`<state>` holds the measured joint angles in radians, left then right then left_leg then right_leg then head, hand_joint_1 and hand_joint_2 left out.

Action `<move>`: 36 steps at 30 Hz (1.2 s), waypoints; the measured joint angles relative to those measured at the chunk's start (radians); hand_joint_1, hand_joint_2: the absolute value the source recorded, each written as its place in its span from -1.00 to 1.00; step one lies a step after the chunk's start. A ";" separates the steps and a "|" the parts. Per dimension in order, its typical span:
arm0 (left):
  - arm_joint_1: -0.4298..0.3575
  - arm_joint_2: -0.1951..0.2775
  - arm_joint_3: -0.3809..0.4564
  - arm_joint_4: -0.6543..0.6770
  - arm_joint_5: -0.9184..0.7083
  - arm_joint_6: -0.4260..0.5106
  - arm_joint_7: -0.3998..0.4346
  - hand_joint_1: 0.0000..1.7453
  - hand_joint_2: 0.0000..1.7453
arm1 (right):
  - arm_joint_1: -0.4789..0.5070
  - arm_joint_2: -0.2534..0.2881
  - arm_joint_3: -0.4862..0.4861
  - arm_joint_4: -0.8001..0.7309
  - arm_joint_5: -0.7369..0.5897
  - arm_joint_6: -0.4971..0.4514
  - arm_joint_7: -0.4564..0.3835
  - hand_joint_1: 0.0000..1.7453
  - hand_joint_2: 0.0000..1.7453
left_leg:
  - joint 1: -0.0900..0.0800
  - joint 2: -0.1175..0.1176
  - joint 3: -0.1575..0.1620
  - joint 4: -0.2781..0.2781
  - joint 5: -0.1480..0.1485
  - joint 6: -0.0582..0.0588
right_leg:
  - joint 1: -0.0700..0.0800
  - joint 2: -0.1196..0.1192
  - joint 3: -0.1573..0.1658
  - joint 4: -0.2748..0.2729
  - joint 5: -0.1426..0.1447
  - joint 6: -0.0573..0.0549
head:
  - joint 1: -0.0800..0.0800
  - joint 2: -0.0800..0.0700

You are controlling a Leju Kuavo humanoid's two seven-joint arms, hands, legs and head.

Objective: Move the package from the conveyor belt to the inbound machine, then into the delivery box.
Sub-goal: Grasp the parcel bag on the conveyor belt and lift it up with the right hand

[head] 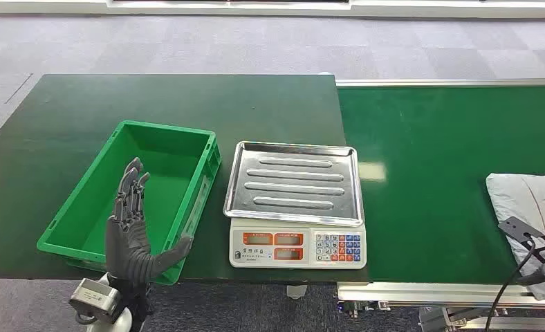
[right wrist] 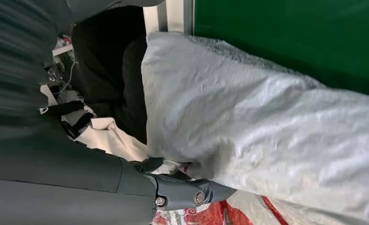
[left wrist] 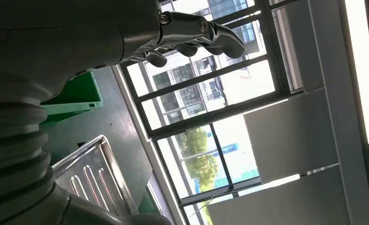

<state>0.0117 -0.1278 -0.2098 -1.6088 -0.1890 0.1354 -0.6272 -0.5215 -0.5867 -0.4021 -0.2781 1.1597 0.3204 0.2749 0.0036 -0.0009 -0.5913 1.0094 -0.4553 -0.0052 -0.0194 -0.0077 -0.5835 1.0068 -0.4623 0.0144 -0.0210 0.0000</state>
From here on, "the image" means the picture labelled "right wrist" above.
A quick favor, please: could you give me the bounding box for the green conveyor belt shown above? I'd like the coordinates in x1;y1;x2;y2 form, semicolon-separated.
194;0;369;99

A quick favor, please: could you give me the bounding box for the thin white cable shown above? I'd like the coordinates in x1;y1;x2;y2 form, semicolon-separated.
52;60;79;95

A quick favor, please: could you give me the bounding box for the white cloth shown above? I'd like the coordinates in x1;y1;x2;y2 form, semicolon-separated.
75;117;148;162

